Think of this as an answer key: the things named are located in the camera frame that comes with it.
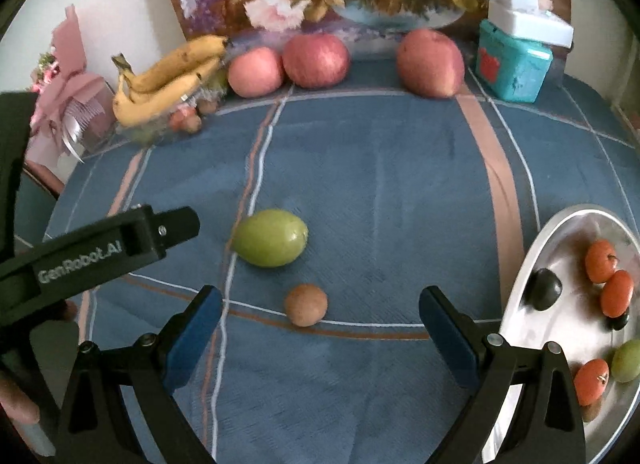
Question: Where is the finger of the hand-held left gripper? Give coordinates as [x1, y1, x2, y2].
[0, 92, 40, 265]

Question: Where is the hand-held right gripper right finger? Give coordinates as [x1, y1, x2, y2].
[418, 286, 587, 464]

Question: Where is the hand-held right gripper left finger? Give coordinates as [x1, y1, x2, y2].
[52, 285, 224, 464]

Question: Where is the silver metal plate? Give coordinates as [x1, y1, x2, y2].
[500, 204, 640, 464]

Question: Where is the small brown fruit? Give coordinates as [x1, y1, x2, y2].
[284, 283, 329, 328]

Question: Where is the tangerine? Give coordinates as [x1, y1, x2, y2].
[584, 239, 619, 284]
[600, 270, 635, 319]
[573, 358, 611, 407]

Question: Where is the green mango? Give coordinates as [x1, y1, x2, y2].
[231, 209, 309, 268]
[611, 339, 640, 384]

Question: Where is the person's left hand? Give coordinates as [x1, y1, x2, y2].
[0, 373, 42, 440]

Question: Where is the clear vase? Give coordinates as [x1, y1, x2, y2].
[65, 79, 121, 155]

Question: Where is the pink flower bouquet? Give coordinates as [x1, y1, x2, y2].
[27, 4, 118, 165]

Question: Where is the small green fruit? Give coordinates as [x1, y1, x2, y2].
[131, 125, 163, 146]

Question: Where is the yellow banana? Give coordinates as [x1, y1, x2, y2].
[111, 54, 202, 128]
[120, 57, 222, 104]
[129, 35, 229, 93]

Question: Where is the clear glass fruit bowl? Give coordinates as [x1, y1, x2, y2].
[116, 79, 223, 146]

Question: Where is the small red fruit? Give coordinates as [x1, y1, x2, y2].
[169, 108, 203, 135]

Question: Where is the blue plaid tablecloth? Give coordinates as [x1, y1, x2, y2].
[15, 59, 640, 464]

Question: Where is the red apple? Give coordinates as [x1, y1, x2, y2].
[227, 47, 286, 98]
[396, 28, 466, 98]
[282, 33, 351, 90]

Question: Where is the teal tin box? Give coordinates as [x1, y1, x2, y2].
[475, 19, 553, 104]

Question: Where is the white plastic box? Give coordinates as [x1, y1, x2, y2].
[487, 0, 574, 49]

